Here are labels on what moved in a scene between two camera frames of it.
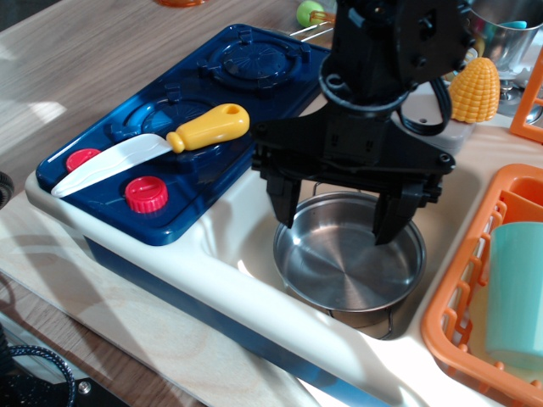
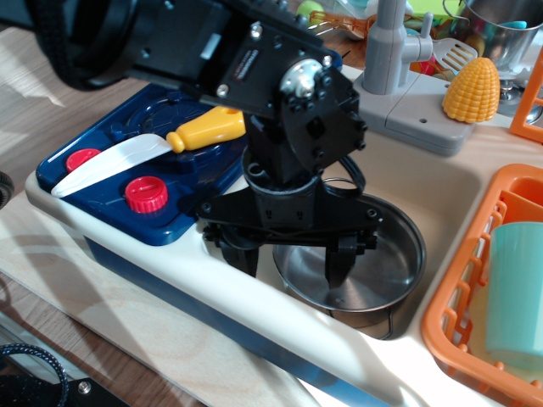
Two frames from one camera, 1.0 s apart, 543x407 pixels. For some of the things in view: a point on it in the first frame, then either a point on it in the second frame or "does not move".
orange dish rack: x=456 y=328 does not move
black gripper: x=353 y=147 -> x=288 y=202
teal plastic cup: x=514 y=327 does not move
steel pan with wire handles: x=328 y=258 does not move
